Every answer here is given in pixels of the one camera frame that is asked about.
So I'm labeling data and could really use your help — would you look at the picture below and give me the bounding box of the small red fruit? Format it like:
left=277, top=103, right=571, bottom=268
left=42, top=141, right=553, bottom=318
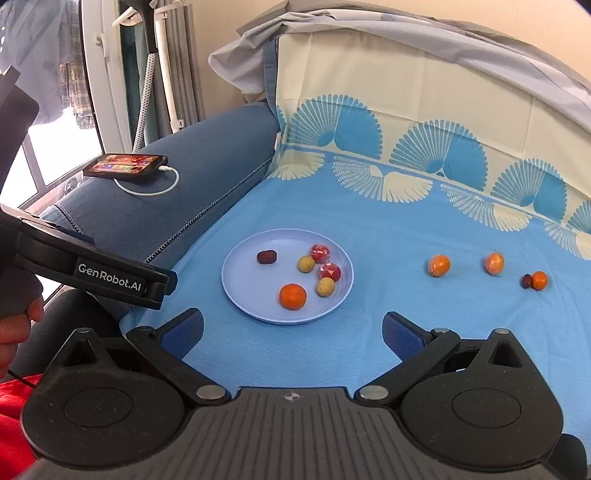
left=310, top=244, right=331, bottom=264

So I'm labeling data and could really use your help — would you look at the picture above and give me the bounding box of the red clothing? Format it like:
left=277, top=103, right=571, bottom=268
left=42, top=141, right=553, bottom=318
left=0, top=380, right=35, bottom=480

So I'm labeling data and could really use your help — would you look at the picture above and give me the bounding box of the black smartphone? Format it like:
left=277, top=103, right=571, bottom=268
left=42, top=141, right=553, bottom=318
left=82, top=154, right=168, bottom=180

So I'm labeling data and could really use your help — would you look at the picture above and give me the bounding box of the grey folded curtain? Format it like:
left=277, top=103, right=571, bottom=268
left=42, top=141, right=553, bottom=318
left=155, top=1, right=204, bottom=133

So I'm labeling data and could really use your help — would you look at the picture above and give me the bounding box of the yellow round fruit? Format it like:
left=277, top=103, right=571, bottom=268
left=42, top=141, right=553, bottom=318
left=297, top=256, right=315, bottom=273
left=315, top=277, right=335, bottom=298

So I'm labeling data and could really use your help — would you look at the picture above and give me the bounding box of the white charging cable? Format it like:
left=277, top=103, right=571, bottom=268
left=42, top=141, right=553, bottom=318
left=113, top=164, right=181, bottom=198

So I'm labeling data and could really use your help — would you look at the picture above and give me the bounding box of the blue fabric sofa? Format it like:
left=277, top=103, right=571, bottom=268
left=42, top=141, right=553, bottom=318
left=8, top=101, right=280, bottom=377

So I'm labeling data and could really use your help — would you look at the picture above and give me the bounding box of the light blue plastic plate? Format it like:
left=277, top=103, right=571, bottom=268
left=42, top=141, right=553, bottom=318
left=221, top=228, right=355, bottom=325

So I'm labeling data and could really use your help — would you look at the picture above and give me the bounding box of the blue patterned bed sheet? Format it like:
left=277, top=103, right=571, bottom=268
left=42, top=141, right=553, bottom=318
left=121, top=31, right=590, bottom=440

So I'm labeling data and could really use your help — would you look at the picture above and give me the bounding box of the grey draped sheet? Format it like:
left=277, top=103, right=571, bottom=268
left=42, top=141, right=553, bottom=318
left=208, top=0, right=591, bottom=135

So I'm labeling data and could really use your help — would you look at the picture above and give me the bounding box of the white window frame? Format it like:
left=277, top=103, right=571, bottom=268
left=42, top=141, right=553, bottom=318
left=80, top=0, right=133, bottom=153

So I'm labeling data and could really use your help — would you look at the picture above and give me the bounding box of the person left hand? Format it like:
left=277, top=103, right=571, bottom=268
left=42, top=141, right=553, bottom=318
left=0, top=296, right=44, bottom=379

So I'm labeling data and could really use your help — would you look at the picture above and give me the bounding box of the dark red jujube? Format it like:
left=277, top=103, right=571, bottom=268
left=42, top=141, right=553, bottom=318
left=520, top=274, right=533, bottom=289
left=256, top=250, right=277, bottom=265

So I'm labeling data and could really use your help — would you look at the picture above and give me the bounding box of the black white patterned pole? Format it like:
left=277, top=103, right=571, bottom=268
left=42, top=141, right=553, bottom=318
left=117, top=0, right=160, bottom=153

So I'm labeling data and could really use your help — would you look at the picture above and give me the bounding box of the bare orange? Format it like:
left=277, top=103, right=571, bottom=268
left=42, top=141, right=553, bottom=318
left=531, top=271, right=549, bottom=291
left=279, top=283, right=308, bottom=311

